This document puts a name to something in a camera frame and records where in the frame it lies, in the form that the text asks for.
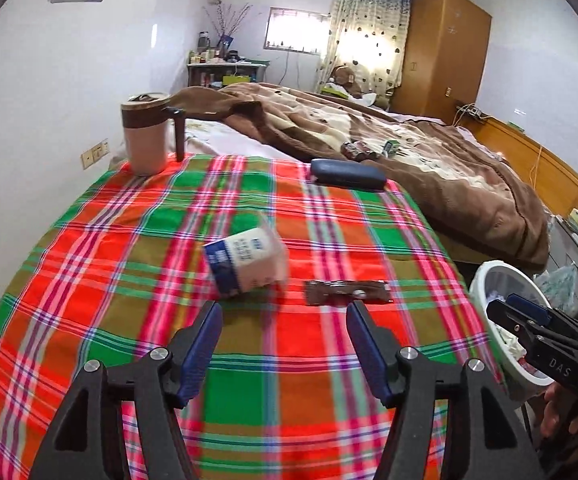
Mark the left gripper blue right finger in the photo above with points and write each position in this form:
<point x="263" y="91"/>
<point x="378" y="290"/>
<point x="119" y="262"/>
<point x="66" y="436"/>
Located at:
<point x="376" y="349"/>

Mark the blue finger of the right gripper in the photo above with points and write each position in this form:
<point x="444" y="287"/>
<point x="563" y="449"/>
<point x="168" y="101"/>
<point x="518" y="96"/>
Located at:
<point x="525" y="329"/>
<point x="534" y="309"/>

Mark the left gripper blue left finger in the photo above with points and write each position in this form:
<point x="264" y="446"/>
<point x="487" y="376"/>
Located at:
<point x="193" y="349"/>

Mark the brown coffee sachet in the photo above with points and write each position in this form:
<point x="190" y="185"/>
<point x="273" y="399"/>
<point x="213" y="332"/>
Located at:
<point x="318" y="293"/>

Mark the blue white milk carton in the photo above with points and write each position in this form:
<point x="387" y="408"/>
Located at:
<point x="248" y="260"/>

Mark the white trash bin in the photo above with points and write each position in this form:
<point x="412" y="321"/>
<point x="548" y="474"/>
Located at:
<point x="501" y="293"/>

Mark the person's right hand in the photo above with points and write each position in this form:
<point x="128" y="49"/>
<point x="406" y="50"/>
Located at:
<point x="554" y="414"/>

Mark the plaid red green tablecloth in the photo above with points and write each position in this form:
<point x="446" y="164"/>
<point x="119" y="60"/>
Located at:
<point x="284" y="397"/>

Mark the brown fleece blanket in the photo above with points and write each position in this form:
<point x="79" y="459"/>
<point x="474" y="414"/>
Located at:
<point x="469" y="196"/>

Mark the wooden bed headboard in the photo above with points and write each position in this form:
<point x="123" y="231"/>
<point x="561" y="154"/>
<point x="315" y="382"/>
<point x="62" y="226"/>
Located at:
<point x="555" y="182"/>

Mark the dark blue glasses case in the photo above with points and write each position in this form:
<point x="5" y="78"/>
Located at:
<point x="347" y="174"/>

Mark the small green packet on blanket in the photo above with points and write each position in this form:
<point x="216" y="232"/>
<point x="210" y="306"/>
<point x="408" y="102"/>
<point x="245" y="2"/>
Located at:
<point x="391" y="149"/>

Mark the small dark item on blanket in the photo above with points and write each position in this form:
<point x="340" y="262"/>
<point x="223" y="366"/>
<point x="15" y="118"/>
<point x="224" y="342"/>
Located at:
<point x="358" y="151"/>

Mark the white floral bed sheet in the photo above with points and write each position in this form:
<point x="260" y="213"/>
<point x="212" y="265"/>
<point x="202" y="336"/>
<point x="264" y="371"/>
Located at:
<point x="216" y="139"/>

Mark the beige brown travel mug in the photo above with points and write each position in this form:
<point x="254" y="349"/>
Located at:
<point x="144" y="119"/>

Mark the brown teddy bear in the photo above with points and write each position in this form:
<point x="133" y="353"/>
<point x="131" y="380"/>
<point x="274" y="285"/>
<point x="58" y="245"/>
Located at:
<point x="344" y="76"/>

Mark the wooden wardrobe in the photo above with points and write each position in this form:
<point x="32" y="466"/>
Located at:
<point x="444" y="57"/>

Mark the cluttered desk shelf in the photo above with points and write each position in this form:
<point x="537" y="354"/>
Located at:
<point x="219" y="65"/>

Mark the heart patterned curtain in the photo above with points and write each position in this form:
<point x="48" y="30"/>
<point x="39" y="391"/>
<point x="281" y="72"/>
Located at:
<point x="368" y="36"/>

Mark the dried branches in vase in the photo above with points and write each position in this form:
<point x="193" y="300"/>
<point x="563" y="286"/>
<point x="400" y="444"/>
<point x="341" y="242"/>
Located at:
<point x="226" y="19"/>

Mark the wall power socket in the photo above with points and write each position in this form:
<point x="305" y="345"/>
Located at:
<point x="94" y="154"/>

